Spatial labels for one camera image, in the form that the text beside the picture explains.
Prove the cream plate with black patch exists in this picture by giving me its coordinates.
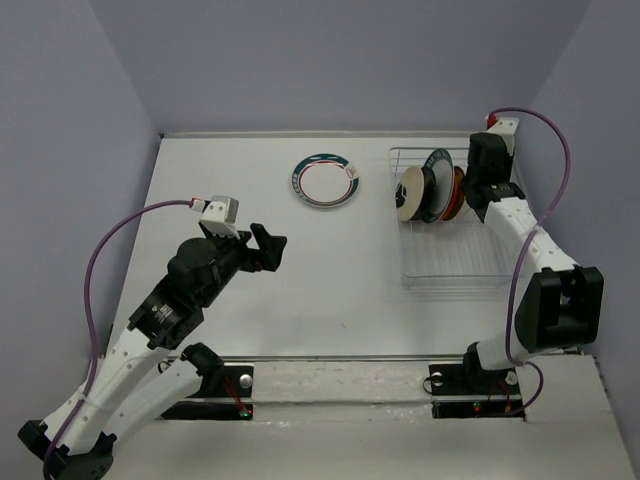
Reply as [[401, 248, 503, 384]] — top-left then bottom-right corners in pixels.
[[395, 167, 425, 222]]

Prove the white wire dish rack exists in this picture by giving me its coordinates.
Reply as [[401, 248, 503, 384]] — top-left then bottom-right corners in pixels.
[[387, 146, 531, 294]]

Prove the dark blue rimmed white plate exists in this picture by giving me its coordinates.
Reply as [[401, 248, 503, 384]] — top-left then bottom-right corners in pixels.
[[421, 148, 454, 223]]

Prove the orange plate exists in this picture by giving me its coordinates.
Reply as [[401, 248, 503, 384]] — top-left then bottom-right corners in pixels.
[[441, 175, 458, 221]]

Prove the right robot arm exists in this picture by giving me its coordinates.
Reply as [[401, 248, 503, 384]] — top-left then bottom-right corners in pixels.
[[460, 132, 604, 392]]

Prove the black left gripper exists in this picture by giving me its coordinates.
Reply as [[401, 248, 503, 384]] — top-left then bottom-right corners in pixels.
[[198, 223, 288, 307]]

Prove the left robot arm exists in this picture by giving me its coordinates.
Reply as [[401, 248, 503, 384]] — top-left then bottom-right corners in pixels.
[[18, 223, 287, 479]]

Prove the green red rimmed white plate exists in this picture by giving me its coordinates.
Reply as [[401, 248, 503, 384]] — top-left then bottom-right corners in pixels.
[[290, 153, 360, 209]]

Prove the yellow brown patterned plate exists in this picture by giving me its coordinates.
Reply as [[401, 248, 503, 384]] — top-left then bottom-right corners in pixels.
[[448, 166, 465, 221]]

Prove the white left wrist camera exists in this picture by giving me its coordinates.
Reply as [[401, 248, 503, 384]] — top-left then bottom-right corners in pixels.
[[199, 196, 240, 239]]

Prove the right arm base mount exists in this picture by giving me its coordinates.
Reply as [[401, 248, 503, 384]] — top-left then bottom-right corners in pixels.
[[422, 363, 524, 420]]

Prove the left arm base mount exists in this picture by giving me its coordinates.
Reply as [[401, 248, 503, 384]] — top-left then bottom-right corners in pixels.
[[159, 343, 254, 421]]

